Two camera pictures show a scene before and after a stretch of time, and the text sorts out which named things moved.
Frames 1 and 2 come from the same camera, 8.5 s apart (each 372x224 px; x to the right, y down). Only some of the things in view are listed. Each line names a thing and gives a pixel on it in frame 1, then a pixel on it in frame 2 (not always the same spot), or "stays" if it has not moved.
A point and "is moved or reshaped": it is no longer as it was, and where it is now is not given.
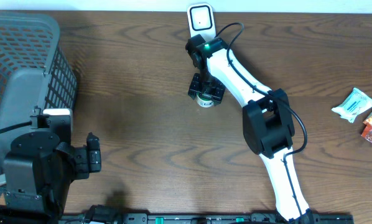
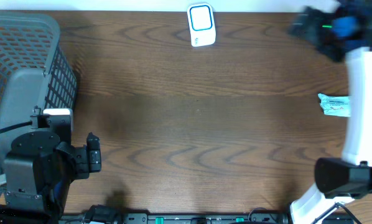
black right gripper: [214, 94] -> [313, 30]
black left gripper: [81, 165] stays
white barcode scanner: [201, 18] stays
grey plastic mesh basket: [27, 67] stays
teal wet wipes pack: [356, 104] is moved or reshaped
